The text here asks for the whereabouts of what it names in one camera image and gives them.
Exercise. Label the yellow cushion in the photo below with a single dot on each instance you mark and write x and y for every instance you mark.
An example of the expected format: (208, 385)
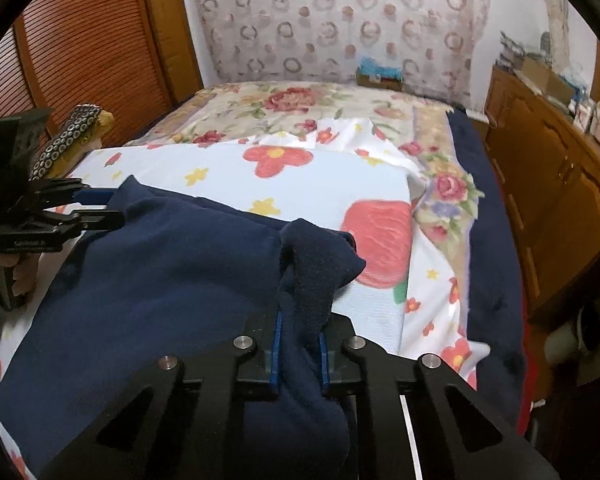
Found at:
(97, 132)

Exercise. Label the circle-patterned headboard cover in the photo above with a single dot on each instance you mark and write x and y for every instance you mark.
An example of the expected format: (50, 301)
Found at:
(340, 15)

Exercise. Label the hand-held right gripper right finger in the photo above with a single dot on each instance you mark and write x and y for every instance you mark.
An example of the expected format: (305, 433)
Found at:
(324, 365)

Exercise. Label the wooden cabinet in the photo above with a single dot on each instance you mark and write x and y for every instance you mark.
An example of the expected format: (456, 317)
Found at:
(545, 170)

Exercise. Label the patterned cushion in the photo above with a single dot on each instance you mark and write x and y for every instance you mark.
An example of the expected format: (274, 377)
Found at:
(67, 135)

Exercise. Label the beige tied curtain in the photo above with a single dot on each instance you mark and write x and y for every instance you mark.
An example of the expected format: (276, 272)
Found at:
(559, 25)

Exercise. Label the white blanket with red flowers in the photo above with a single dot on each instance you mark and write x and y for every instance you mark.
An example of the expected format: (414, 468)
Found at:
(300, 185)

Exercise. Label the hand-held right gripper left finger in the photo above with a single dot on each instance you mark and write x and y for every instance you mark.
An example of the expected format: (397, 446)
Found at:
(276, 355)

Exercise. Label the open cardboard box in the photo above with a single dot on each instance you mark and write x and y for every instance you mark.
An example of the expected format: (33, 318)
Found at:
(542, 77)

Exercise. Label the navy t-shirt with orange print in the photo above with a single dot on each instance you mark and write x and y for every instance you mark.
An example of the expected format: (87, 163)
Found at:
(155, 280)

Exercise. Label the stack of folded cloths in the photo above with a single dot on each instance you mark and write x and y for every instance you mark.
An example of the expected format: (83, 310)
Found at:
(520, 50)

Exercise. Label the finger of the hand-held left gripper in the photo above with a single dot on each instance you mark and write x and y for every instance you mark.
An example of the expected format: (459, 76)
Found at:
(100, 220)
(95, 195)

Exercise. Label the wooden louvered wardrobe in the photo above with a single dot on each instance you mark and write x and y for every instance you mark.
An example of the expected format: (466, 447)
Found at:
(85, 45)

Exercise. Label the red bed cover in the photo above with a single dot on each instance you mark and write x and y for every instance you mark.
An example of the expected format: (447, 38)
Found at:
(526, 380)

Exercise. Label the person's left hand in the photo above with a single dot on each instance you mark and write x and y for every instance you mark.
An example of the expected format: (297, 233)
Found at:
(22, 280)

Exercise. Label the white bin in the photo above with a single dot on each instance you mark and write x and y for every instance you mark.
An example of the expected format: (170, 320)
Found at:
(575, 337)

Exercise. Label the navy blanket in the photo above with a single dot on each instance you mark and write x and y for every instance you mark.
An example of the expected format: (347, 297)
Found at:
(485, 260)

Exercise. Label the cardboard box with blue items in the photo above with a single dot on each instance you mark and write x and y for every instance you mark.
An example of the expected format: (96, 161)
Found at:
(380, 77)

